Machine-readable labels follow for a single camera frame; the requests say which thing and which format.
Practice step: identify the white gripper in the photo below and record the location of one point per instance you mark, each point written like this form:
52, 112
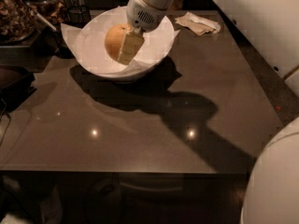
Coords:
142, 16

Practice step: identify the folded paper napkins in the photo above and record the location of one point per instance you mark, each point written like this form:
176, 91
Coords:
198, 24

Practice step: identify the white paper bowl liner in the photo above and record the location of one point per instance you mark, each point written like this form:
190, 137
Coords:
87, 44

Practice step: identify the orange fruit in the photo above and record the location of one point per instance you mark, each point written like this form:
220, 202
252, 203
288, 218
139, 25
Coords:
114, 39

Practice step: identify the person in khaki trousers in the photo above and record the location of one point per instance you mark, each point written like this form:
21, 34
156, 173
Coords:
176, 5

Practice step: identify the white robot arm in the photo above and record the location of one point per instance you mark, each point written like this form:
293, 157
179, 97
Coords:
267, 33

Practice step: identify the glass jar of snacks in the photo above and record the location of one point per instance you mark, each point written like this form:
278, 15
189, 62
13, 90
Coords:
16, 21

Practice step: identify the black wire cup holder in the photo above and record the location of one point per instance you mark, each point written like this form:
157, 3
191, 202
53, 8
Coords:
79, 15

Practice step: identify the white ceramic bowl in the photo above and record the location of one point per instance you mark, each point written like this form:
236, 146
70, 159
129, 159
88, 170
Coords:
93, 66

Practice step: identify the black tray device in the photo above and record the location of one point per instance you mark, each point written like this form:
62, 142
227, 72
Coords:
15, 86

